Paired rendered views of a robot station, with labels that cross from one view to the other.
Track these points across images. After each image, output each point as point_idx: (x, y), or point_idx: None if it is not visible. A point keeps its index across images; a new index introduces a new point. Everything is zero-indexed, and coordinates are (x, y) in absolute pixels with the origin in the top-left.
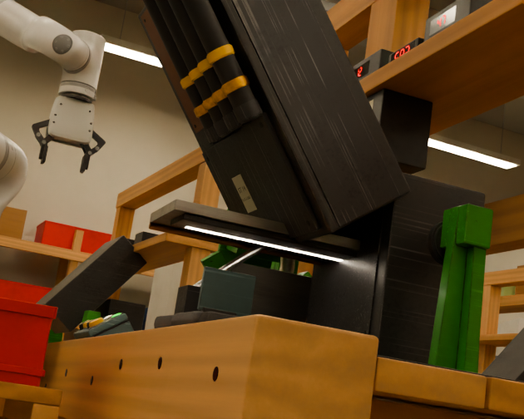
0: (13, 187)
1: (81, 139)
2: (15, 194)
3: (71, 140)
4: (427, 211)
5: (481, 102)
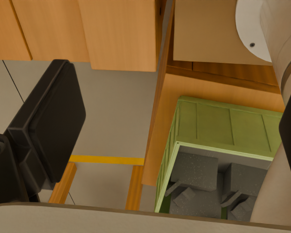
0: (288, 179)
1: (23, 232)
2: (273, 163)
3: (141, 214)
4: None
5: None
